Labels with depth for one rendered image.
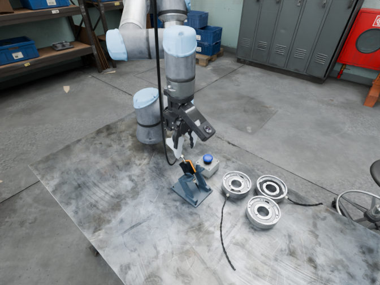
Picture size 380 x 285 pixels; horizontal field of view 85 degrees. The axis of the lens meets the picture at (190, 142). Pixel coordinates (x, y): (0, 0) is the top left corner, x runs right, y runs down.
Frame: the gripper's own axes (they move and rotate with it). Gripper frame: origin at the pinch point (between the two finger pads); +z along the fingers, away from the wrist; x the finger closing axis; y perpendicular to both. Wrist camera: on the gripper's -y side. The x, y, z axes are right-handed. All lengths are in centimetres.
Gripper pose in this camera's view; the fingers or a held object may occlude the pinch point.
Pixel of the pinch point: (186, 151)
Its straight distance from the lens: 67.4
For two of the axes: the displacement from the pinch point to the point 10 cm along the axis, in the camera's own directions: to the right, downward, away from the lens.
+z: -0.1, 7.7, 6.4
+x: -6.7, 4.7, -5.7
